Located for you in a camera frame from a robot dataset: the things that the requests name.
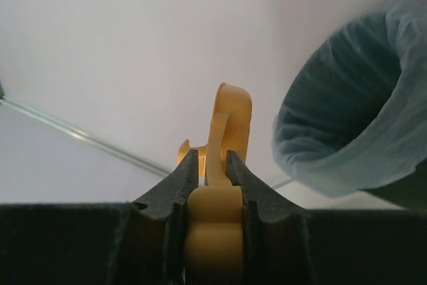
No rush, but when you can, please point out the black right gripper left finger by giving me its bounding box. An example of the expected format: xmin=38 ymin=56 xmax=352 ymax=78
xmin=1 ymin=150 xmax=198 ymax=284

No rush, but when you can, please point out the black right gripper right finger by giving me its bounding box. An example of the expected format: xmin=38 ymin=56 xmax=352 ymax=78
xmin=226 ymin=151 xmax=426 ymax=284

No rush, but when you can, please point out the yellow slotted litter scoop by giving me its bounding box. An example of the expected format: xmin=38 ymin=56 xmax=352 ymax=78
xmin=183 ymin=83 xmax=252 ymax=284

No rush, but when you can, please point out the black trash bin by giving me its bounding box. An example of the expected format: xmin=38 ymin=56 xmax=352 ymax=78
xmin=364 ymin=160 xmax=427 ymax=210

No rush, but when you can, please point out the blue trash bag liner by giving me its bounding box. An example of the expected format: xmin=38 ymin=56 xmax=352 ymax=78
xmin=272 ymin=0 xmax=426 ymax=197

